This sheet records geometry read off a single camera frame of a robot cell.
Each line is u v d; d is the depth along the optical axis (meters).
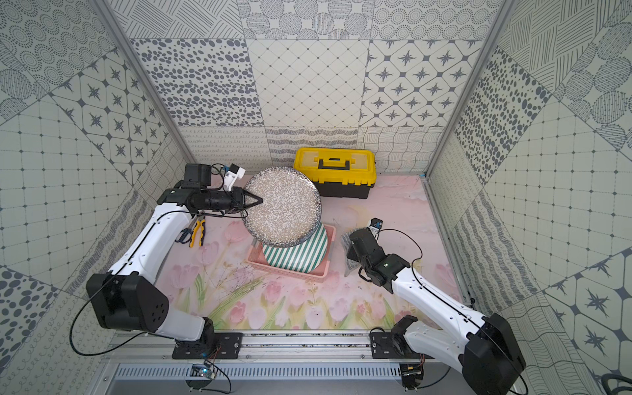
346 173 0.99
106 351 0.42
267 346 0.75
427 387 0.69
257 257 0.92
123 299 0.41
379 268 0.59
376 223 0.73
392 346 0.73
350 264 0.82
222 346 0.73
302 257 0.90
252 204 0.74
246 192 0.72
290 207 0.80
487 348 0.39
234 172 0.73
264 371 0.70
